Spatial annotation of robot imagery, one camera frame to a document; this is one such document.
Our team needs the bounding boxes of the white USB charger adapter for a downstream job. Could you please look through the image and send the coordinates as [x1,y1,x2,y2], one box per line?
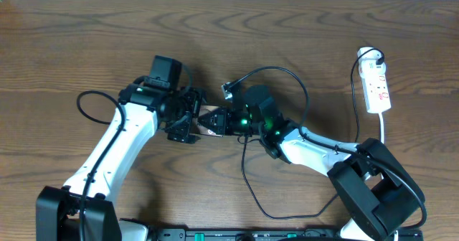
[357,47,385,65]

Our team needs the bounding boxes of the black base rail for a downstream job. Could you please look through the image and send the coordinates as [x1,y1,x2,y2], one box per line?
[156,227,424,241]

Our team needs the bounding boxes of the white power strip cord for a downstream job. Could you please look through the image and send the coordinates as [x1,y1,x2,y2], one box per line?
[378,112,399,241]

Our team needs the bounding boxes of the white power strip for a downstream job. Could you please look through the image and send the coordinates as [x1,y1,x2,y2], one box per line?
[359,60,392,114]

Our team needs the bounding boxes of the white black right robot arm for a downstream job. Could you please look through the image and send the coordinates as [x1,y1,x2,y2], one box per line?
[198,85,427,240]

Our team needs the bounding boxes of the gold smartphone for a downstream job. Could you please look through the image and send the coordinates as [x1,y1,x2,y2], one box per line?
[194,105,224,137]

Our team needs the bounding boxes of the black charging cable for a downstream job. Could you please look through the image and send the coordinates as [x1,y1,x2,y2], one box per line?
[236,47,386,221]

